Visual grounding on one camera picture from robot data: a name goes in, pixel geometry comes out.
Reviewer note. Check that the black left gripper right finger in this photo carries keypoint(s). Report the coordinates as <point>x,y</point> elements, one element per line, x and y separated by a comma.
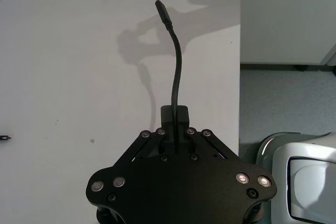
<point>202,141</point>

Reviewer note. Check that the white table cloth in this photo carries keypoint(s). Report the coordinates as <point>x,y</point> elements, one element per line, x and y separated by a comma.
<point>65,77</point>

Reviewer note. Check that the small black connector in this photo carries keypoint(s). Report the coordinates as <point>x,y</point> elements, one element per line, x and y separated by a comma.
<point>4,138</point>

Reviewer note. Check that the pale grey furniture panel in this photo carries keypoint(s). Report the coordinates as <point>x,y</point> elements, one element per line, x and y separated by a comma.
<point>329,56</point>

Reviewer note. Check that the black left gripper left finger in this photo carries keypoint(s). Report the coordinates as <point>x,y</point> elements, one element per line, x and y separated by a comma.
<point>152,142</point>

